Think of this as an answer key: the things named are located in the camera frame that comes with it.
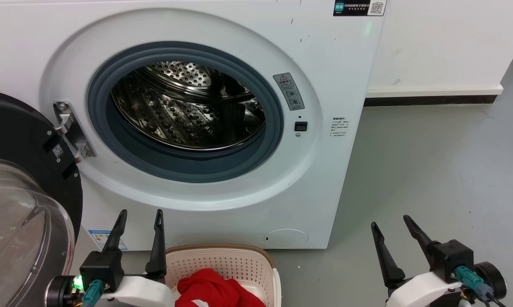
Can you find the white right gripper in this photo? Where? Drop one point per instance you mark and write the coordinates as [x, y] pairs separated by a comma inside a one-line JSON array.
[[422, 292]]

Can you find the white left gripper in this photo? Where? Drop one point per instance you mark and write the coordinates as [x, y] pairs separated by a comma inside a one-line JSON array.
[[141, 294]]

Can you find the red garment with white trim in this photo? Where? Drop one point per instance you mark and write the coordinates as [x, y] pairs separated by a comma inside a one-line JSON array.
[[213, 290]]

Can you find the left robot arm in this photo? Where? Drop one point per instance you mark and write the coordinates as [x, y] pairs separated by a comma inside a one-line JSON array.
[[60, 292]]

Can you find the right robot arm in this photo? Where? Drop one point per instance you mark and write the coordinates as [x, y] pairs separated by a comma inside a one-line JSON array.
[[495, 277]]

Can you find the cream perforated plastic laundry basket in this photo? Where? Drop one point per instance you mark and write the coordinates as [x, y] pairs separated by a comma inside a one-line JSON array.
[[239, 264]]

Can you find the black washer door with glass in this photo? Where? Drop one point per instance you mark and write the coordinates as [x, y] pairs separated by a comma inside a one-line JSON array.
[[13, 132]]

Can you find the blue white energy label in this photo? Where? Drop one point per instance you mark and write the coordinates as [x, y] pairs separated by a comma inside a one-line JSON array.
[[96, 238]]

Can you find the white front-load washing machine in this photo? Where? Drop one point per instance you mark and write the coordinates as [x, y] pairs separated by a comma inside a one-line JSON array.
[[333, 192]]

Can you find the grey rubber door gasket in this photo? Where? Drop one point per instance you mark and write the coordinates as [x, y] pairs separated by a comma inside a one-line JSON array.
[[188, 166]]

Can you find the round white filter cap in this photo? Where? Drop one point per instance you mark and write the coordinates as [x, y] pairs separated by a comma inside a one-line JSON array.
[[286, 238]]

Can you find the small white QR sticker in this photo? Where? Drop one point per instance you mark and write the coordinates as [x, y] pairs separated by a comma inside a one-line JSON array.
[[58, 151]]

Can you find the silver metal door hinge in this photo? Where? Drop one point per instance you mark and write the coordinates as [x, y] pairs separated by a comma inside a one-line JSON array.
[[71, 128]]

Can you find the perforated stainless steel drum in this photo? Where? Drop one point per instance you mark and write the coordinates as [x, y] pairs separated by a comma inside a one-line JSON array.
[[184, 111]]

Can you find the grey warning sticker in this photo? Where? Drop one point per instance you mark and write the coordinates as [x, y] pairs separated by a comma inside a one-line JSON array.
[[288, 91]]

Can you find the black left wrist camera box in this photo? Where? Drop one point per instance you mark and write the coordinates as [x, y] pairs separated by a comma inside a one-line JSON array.
[[100, 268]]

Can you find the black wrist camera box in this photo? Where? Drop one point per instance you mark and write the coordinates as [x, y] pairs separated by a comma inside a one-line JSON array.
[[100, 268], [452, 258]]

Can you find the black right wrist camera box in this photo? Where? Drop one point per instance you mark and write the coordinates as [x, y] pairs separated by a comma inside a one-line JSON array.
[[452, 258]]

